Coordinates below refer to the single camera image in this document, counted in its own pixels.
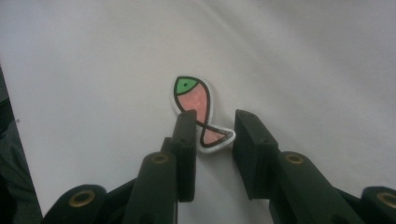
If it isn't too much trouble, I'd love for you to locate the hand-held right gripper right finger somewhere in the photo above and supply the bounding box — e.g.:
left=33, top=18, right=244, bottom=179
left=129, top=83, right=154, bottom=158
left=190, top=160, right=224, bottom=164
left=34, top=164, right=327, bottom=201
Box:
left=233, top=109, right=366, bottom=224

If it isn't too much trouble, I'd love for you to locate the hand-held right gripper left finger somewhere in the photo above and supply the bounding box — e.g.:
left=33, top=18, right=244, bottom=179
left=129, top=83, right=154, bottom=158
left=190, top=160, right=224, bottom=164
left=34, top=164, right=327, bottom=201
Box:
left=121, top=109, right=198, bottom=224

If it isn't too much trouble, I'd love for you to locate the pink and green fish toy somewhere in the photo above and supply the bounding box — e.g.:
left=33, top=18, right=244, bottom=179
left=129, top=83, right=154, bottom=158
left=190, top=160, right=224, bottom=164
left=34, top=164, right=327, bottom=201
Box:
left=170, top=76, right=236, bottom=154

